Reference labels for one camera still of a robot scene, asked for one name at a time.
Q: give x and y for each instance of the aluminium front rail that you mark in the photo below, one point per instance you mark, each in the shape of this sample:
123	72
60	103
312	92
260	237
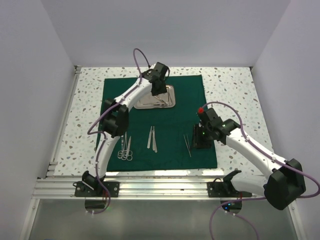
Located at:
130	188

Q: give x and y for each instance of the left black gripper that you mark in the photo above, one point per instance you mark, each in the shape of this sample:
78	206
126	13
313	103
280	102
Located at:
162	90

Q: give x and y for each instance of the steel hemostat clamp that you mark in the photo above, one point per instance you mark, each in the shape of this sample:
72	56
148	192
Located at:
126	143

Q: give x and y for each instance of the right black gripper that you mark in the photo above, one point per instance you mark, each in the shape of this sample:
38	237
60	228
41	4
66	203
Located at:
198	143

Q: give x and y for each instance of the dark green surgical cloth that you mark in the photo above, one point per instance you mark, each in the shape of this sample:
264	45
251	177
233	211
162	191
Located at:
171	124

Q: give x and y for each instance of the stainless steel tray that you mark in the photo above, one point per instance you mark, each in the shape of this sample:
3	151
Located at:
149	102

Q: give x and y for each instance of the steel tweezers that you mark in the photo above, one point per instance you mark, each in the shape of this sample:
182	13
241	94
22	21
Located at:
161	100
164	98

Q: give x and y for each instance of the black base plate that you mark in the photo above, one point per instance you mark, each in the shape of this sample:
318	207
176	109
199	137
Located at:
97	190
224	189

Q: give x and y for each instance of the aluminium left side rail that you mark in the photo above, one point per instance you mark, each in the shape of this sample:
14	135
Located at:
57	144

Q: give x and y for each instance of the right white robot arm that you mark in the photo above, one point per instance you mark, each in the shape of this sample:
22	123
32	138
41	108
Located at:
281	181

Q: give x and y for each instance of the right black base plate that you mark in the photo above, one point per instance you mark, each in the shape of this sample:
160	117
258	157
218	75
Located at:
224	189

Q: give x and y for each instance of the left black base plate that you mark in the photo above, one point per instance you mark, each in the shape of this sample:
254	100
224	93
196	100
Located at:
97	190

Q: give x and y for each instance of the steel surgical scissors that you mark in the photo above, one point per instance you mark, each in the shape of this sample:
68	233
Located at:
123	142

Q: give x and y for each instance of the steel forceps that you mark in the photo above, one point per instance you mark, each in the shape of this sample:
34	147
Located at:
186	139

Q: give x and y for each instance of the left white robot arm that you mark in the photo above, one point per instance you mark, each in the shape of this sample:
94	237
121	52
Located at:
115	118

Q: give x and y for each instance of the aluminium rail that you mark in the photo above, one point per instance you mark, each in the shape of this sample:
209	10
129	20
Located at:
130	188
57	144

